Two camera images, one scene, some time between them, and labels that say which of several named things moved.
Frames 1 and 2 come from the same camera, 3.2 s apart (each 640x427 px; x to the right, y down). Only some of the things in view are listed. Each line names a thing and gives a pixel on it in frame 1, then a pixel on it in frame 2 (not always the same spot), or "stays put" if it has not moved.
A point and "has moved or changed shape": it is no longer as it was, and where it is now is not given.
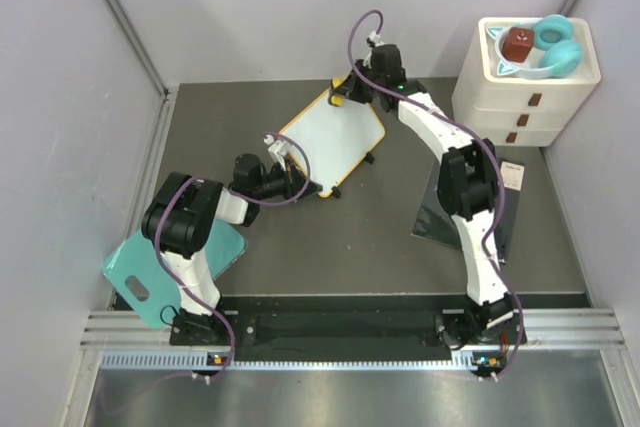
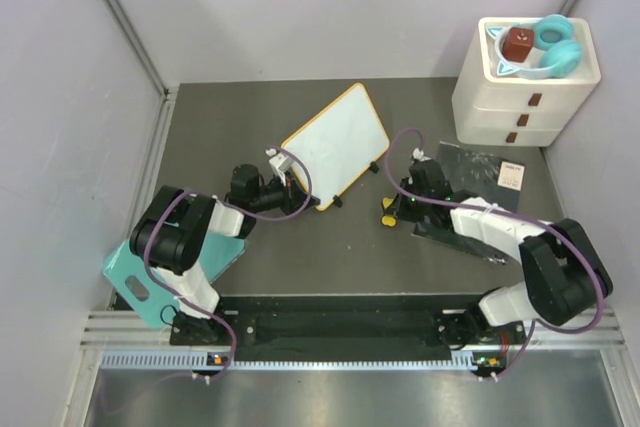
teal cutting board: [137, 272] stays put
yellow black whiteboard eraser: [336, 94] to [389, 217]
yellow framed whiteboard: [337, 139] has moved or changed shape
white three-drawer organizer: [522, 112] stays put
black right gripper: [351, 87] to [403, 214]
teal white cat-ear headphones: [556, 52] stays put
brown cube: [518, 44] stays put
